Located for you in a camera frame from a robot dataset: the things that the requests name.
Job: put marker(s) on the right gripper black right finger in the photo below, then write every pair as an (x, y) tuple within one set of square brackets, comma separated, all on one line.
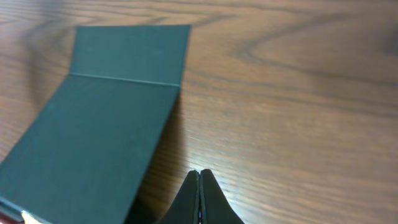
[(214, 206)]

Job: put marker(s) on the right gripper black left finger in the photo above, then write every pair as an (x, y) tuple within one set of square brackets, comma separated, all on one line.
[(185, 206)]

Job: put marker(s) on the black gift box with lid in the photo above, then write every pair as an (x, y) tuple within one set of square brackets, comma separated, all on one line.
[(83, 158)]

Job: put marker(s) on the yellow Hacks candy bag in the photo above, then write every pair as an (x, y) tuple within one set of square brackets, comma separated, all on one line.
[(29, 219)]

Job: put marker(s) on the red Hello Panda box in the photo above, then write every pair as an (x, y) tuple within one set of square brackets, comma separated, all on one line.
[(10, 219)]

